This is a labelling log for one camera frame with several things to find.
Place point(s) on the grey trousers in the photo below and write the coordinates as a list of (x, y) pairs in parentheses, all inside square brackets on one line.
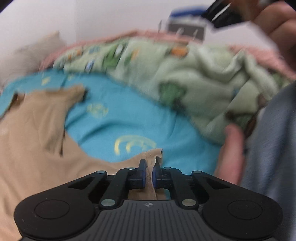
[(270, 162)]

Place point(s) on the grey wall socket panel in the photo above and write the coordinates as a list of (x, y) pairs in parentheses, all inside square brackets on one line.
[(193, 30)]

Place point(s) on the person's left hand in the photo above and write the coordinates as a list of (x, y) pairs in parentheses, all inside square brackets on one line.
[(231, 159)]

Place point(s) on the green cartoon fleece blanket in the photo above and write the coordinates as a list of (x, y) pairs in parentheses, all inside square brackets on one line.
[(211, 85)]

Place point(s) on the grey pillow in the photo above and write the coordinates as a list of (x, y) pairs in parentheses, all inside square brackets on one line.
[(27, 59)]

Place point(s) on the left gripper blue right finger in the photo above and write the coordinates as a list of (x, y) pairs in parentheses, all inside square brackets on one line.
[(177, 184)]

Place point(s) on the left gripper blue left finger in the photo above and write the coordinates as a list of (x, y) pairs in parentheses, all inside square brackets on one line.
[(120, 184)]

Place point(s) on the tan t-shirt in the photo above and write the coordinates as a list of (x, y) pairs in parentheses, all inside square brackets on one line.
[(37, 154)]

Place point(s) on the person's right hand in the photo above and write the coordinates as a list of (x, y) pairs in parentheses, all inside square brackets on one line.
[(276, 20)]

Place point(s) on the teal smiley bed sheet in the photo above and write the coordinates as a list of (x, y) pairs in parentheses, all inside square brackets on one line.
[(115, 123)]

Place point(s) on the pink fluffy blanket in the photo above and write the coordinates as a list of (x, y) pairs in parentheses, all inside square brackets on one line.
[(270, 59)]

